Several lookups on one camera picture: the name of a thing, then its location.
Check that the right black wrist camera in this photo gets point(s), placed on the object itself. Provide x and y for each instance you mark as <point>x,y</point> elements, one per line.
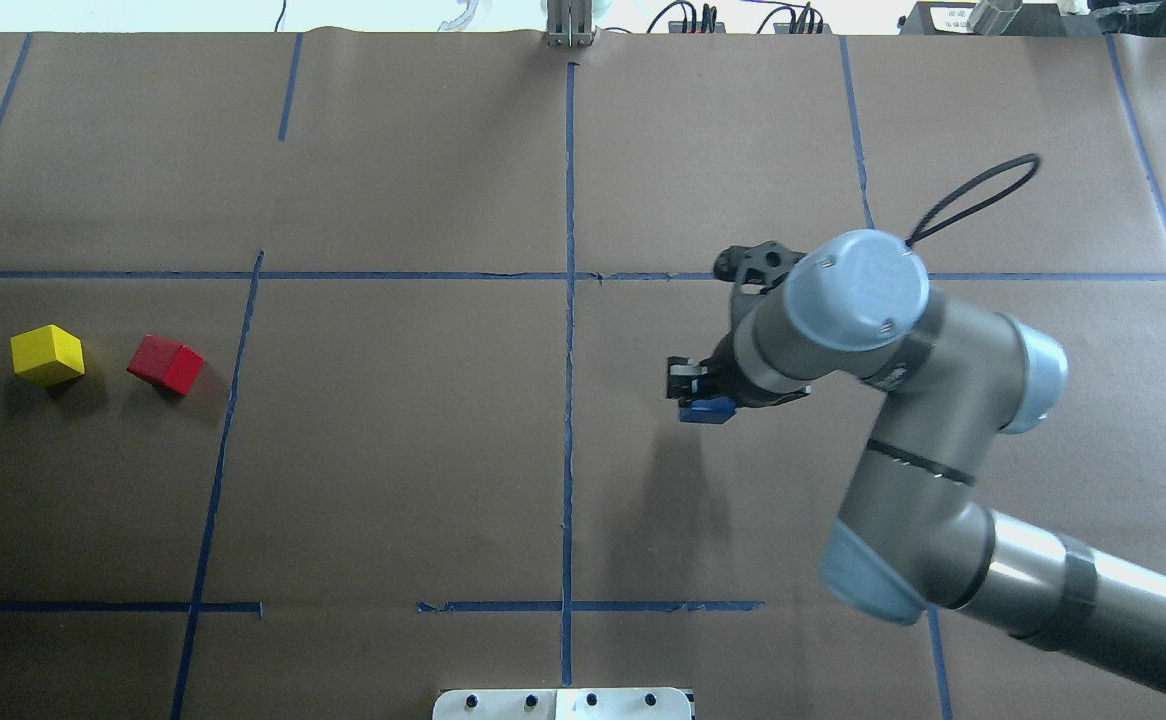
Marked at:
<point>755,270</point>

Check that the blue wooden cube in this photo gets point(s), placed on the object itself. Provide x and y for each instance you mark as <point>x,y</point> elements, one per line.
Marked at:
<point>709,411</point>

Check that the black power strip left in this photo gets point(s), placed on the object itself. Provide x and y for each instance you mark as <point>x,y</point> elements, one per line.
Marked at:
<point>686,18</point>

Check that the yellow wooden cube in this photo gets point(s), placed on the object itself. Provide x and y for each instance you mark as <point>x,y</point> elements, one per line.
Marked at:
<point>47,356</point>

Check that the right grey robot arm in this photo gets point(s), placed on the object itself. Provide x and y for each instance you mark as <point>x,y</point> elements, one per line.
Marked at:
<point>909,533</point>

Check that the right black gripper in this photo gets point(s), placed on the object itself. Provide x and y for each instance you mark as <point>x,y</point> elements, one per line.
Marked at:
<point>721,377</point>

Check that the aluminium frame post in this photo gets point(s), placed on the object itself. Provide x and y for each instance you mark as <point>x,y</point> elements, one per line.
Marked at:
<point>569,23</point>

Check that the white camera mast base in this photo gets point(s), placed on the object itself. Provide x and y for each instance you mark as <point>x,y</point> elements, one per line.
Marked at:
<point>566,703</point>

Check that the black power strip right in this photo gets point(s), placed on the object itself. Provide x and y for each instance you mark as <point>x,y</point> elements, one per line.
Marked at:
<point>802,19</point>

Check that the black power strip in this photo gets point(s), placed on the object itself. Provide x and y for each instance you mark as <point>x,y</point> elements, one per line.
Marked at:
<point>686,18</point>
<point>802,19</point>

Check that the silver metal cup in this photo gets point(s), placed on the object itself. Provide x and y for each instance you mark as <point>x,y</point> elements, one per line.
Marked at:
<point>992,17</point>

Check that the red wooden cube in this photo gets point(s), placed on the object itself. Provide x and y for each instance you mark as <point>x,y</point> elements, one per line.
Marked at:
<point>166,364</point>

